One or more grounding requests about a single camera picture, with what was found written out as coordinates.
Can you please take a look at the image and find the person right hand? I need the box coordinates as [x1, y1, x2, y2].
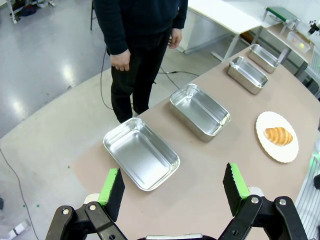
[110, 48, 131, 72]

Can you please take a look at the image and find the clear plastic box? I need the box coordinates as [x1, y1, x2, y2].
[286, 30, 312, 54]

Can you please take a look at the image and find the green conveyor device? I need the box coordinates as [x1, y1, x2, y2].
[262, 6, 300, 35]

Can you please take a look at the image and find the person in dark clothes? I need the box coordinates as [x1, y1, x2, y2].
[93, 0, 189, 124]

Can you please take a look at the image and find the golden croissant bread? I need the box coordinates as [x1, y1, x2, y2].
[264, 126, 294, 146]

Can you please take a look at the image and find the black floor cable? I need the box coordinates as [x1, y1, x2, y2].
[100, 46, 201, 111]

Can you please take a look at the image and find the white desk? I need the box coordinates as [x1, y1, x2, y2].
[180, 0, 263, 61]

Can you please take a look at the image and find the white scalloped plate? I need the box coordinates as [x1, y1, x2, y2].
[255, 111, 300, 164]

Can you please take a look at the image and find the medium steel container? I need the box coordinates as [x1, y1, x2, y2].
[226, 56, 269, 95]

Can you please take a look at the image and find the small steel container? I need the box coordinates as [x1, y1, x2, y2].
[248, 43, 281, 74]

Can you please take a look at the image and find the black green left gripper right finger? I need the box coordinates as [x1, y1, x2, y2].
[218, 162, 308, 240]

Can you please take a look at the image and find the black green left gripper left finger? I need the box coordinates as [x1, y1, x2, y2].
[45, 167, 129, 240]

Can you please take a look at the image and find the grey floor cable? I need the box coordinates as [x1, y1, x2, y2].
[0, 147, 40, 240]

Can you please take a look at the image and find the large shallow steel tray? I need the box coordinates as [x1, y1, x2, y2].
[102, 117, 181, 192]

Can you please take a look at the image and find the person left hand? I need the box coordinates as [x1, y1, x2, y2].
[168, 27, 183, 49]

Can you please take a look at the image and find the deep steel container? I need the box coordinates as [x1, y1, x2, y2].
[169, 83, 231, 142]

